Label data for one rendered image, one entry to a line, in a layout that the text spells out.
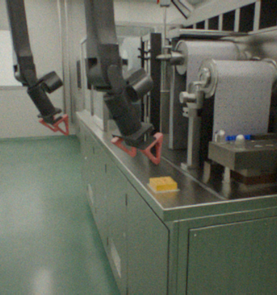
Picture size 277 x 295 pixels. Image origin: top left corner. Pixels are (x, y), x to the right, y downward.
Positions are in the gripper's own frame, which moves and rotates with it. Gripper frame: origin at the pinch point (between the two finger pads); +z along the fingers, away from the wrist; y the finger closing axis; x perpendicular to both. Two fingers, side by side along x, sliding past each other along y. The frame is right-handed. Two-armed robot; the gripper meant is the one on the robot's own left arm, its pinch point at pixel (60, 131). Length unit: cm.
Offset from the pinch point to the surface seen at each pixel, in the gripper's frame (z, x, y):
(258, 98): 17, -56, -48
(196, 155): 29, -32, -33
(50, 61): 62, -213, 489
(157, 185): 16.4, -3.6, -43.2
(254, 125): 26, -51, -48
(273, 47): 9, -82, -43
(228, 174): 27, -25, -53
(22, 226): 103, 30, 141
